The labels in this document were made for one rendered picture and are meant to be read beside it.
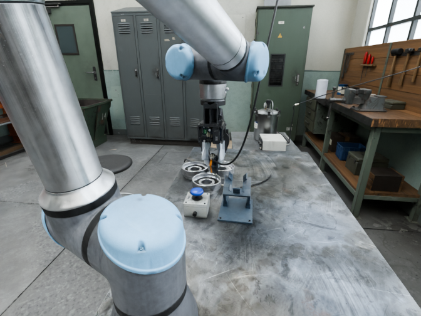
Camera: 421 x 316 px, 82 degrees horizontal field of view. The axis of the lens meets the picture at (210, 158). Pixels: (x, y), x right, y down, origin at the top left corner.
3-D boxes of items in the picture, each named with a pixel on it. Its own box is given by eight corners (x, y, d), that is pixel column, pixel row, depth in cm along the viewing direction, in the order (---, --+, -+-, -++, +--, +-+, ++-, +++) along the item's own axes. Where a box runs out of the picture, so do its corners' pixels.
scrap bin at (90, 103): (27, 152, 353) (14, 104, 328) (62, 138, 422) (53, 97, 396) (94, 156, 341) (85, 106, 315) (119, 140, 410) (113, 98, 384)
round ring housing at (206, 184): (189, 195, 84) (189, 184, 82) (195, 181, 93) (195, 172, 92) (219, 197, 82) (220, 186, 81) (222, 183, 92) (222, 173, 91)
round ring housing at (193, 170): (207, 181, 94) (207, 171, 92) (180, 180, 94) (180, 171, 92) (208, 170, 103) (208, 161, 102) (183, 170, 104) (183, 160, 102)
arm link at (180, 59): (202, 41, 47) (229, 44, 56) (160, 42, 53) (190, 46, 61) (202, 83, 50) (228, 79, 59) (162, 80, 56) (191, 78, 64)
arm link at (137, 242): (149, 336, 31) (137, 254, 26) (88, 287, 38) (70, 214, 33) (202, 273, 41) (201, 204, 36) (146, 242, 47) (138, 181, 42)
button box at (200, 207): (188, 204, 79) (187, 190, 77) (210, 205, 78) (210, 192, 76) (182, 218, 71) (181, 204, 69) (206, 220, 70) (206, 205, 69)
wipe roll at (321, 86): (312, 96, 279) (315, 78, 271) (323, 97, 277) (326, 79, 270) (315, 98, 268) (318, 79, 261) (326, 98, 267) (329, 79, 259)
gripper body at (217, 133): (196, 145, 68) (195, 101, 64) (202, 136, 76) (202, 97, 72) (223, 146, 67) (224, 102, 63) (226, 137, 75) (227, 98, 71)
